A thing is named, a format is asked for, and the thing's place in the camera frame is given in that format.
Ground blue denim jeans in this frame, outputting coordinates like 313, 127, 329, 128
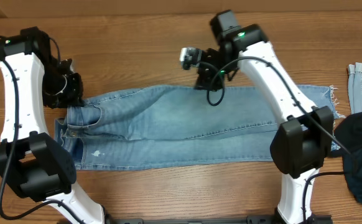
54, 84, 345, 171

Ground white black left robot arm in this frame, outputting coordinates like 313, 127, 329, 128
0, 27, 113, 223

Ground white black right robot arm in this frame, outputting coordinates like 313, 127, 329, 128
180, 10, 334, 223

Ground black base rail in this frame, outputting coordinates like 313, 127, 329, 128
105, 215, 285, 224

